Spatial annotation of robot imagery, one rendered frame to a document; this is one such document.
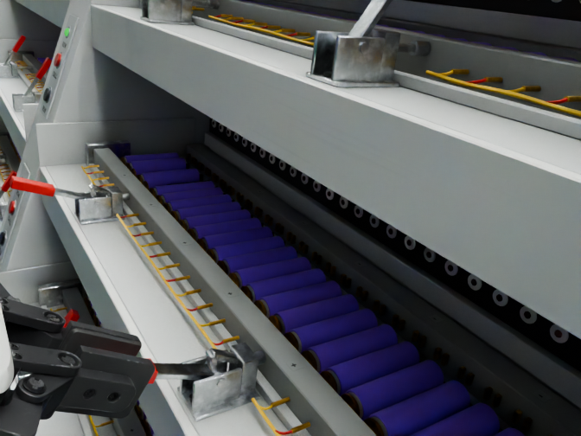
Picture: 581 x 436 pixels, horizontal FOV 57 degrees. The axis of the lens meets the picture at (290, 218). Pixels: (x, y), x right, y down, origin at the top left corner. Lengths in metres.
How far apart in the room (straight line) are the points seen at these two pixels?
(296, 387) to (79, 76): 0.47
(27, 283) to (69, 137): 0.19
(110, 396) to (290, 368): 0.10
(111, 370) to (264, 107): 0.16
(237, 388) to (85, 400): 0.09
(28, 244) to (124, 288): 0.31
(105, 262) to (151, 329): 0.10
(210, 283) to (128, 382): 0.13
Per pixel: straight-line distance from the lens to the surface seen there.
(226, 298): 0.37
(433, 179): 0.21
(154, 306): 0.40
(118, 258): 0.47
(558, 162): 0.19
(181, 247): 0.43
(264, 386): 0.33
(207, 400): 0.31
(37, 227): 0.71
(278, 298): 0.38
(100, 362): 0.27
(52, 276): 0.74
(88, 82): 0.67
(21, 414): 0.23
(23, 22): 1.36
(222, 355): 0.31
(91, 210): 0.53
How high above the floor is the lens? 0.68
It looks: 11 degrees down
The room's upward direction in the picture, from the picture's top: 23 degrees clockwise
